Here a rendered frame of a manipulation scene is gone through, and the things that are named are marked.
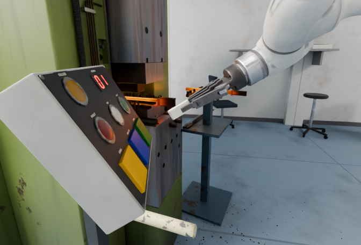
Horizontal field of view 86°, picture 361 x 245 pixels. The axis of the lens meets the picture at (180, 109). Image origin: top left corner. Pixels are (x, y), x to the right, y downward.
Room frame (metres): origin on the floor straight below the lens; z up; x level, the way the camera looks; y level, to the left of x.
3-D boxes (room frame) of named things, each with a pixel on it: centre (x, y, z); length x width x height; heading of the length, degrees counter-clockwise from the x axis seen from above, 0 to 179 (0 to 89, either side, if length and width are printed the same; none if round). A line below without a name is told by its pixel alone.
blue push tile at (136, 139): (0.45, 0.11, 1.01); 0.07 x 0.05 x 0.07; 6
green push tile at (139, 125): (0.54, 0.12, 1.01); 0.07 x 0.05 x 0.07; 6
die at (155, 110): (1.06, 0.32, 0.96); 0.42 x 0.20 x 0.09; 71
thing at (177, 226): (0.63, 0.15, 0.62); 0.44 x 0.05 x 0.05; 71
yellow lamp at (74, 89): (0.34, 0.18, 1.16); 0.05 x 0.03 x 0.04; 161
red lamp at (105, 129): (0.34, 0.14, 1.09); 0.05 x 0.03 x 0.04; 161
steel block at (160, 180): (1.11, 0.31, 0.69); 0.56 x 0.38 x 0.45; 71
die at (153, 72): (1.06, 0.32, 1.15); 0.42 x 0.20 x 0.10; 71
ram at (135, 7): (1.10, 0.31, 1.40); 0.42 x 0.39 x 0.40; 71
